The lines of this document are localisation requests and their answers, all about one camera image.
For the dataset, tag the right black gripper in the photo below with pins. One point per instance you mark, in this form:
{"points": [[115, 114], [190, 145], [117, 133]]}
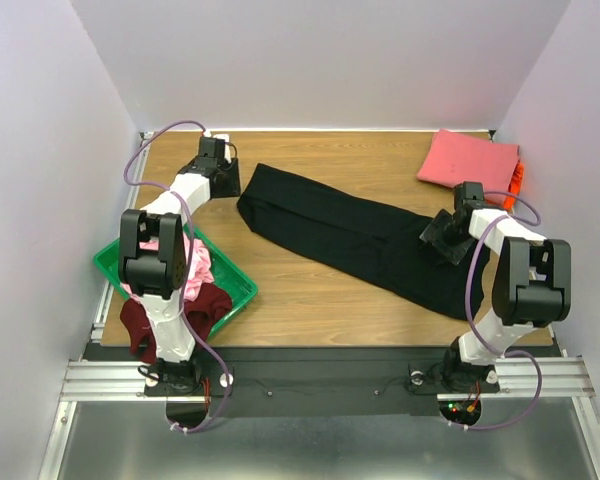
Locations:
{"points": [[444, 240]]}

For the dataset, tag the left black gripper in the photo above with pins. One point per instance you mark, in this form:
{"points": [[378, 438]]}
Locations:
{"points": [[234, 189]]}

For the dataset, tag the black t shirt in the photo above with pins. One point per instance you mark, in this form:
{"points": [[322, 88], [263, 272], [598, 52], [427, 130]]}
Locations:
{"points": [[377, 243]]}

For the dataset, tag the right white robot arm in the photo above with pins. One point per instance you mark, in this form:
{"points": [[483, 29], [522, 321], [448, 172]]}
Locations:
{"points": [[531, 287]]}

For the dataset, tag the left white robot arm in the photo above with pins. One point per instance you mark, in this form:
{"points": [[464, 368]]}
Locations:
{"points": [[155, 260]]}

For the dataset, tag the folded coral t shirt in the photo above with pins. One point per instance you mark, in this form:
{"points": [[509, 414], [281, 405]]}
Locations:
{"points": [[456, 157]]}

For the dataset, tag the folded orange t shirt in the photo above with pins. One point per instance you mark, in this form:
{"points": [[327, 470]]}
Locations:
{"points": [[505, 197]]}

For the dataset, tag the pink t shirt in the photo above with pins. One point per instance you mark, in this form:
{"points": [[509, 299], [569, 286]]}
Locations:
{"points": [[199, 273]]}

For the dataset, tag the green plastic tray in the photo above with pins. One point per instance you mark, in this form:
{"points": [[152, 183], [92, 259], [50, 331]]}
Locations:
{"points": [[227, 276]]}

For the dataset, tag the dark red t shirt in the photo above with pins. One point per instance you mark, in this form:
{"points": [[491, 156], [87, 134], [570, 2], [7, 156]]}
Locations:
{"points": [[203, 313]]}

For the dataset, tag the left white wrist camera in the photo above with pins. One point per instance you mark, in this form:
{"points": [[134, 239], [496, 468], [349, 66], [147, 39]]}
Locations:
{"points": [[222, 136]]}

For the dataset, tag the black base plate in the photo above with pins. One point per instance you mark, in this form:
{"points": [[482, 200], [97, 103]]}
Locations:
{"points": [[313, 382]]}

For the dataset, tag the aluminium frame rail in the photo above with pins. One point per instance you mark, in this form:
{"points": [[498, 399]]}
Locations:
{"points": [[537, 426]]}

